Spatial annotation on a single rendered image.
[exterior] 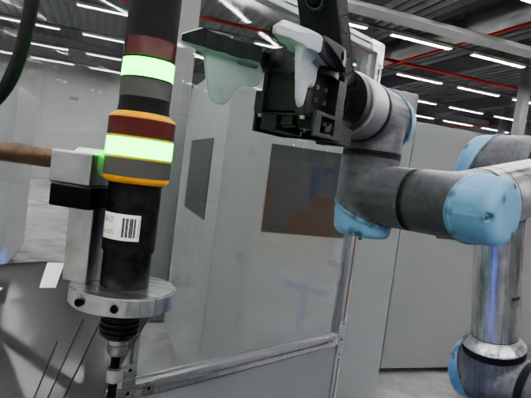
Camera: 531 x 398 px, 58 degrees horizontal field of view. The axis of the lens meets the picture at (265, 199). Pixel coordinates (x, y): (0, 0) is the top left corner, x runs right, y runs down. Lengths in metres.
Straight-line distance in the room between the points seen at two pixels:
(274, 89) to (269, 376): 1.24
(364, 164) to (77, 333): 0.37
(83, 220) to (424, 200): 0.36
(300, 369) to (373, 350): 1.89
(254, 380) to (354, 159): 1.07
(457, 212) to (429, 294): 3.84
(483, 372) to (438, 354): 3.56
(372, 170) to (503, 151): 0.37
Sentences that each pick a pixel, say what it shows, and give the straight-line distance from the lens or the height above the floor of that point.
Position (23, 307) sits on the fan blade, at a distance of 0.53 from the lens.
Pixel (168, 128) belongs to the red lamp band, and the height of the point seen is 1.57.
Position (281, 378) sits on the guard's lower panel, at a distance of 1.66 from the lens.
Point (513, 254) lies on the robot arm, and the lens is 0.98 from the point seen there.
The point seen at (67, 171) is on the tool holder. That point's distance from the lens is 0.34.
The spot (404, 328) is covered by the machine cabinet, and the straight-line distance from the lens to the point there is 4.31.
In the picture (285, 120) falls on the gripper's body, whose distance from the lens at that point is 0.46.
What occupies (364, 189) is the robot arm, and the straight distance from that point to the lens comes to 0.60.
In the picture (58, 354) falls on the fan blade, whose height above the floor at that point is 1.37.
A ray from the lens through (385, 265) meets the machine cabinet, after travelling 3.43.
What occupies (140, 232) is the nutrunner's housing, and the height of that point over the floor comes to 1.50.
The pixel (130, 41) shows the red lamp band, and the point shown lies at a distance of 0.33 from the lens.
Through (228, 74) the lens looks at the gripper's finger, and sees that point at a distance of 0.46.
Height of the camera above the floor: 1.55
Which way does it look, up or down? 3 degrees down
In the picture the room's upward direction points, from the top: 7 degrees clockwise
